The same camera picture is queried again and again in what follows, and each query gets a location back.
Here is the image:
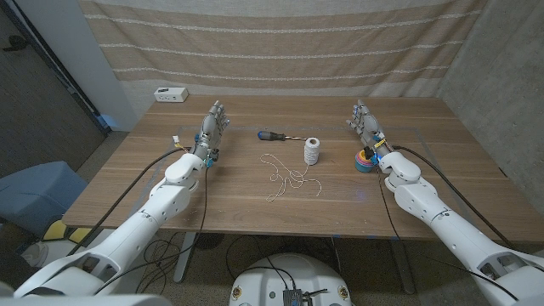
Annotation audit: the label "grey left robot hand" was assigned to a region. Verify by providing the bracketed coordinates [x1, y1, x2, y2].
[190, 99, 231, 167]

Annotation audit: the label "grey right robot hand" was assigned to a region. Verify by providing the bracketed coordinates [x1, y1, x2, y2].
[345, 99, 395, 159]

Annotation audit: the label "black handled screwdriver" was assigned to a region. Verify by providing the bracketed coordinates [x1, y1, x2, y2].
[257, 130, 308, 142]

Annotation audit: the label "white string spool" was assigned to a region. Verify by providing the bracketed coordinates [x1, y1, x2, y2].
[303, 137, 320, 167]

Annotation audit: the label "white string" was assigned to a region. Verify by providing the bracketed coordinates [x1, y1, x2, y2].
[259, 153, 323, 203]

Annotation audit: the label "colourful stacked cups toy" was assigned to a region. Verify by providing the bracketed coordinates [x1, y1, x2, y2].
[354, 149, 378, 173]

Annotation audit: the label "white power strip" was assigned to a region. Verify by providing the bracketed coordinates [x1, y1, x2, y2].
[153, 87, 190, 104]

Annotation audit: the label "beige striped cloth backdrop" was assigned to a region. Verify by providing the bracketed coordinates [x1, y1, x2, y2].
[78, 0, 490, 98]

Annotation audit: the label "grey table leg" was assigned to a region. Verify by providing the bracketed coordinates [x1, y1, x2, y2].
[388, 240, 417, 295]
[173, 231, 197, 284]

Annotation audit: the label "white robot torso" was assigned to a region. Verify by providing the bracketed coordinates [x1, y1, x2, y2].
[228, 252, 353, 306]

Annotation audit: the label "yellow floor object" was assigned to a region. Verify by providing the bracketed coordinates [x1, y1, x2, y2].
[42, 219, 93, 244]

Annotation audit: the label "blue upholstered chair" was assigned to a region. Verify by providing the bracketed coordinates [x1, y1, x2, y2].
[0, 160, 88, 237]

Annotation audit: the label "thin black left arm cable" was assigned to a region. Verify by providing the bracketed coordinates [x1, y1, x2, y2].
[93, 163, 210, 295]

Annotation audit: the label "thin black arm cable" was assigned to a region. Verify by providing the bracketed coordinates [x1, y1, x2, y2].
[373, 165, 520, 302]
[93, 163, 210, 295]

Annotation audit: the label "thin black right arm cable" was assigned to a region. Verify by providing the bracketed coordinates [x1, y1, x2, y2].
[373, 165, 520, 302]

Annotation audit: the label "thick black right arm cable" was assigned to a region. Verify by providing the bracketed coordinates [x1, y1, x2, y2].
[393, 144, 518, 250]

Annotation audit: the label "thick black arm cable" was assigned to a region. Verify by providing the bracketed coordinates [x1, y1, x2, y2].
[66, 146, 192, 257]
[393, 144, 518, 250]

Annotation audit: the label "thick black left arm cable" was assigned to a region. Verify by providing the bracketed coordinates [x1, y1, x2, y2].
[66, 146, 192, 257]

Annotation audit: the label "black floor cables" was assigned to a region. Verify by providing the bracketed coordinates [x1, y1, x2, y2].
[134, 231, 201, 294]

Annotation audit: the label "black torso cable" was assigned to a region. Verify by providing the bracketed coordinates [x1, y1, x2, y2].
[224, 235, 298, 291]

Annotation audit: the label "black door frame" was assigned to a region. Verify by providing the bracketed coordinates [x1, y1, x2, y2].
[0, 0, 112, 137]

